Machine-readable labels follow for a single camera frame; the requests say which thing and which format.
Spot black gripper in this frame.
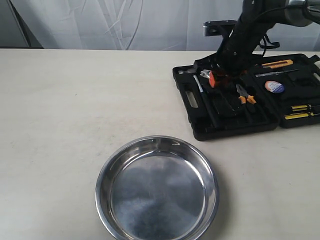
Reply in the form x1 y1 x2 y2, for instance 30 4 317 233
209 0 278 87

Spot silver adjustable wrench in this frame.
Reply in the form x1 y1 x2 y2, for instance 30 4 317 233
200 69 212 79

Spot black plastic tool case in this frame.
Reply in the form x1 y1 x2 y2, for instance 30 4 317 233
172 53 320 141

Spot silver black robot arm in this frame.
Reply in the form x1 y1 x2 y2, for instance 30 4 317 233
208 0 320 88

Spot voltage tester pen screwdriver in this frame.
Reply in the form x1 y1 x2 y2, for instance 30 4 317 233
255 69 299 78

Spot electrical tape roll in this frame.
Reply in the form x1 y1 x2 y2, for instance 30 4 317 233
264 80 285 94

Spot yellow utility knife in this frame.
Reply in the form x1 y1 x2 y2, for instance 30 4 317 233
261 59 294 69

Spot yellow black screwdriver lower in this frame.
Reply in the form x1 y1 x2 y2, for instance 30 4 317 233
284 112 320 120

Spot yellow black screwdriver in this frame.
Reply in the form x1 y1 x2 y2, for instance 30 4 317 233
284 112 320 120
291 104 320 112

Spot yellow black screwdriver upper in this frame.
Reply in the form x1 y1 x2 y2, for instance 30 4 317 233
291 104 320 112

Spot round stainless steel tray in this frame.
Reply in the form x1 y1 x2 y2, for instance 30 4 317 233
95 135 220 240

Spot white wrinkled backdrop cloth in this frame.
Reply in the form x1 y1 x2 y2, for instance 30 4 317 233
0 0 320 52

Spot yellow handled pliers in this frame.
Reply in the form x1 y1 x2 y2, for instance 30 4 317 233
236 84 257 113

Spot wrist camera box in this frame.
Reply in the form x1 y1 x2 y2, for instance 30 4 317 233
203 20 237 38

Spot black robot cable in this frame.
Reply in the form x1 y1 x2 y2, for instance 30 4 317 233
254 4 308 57

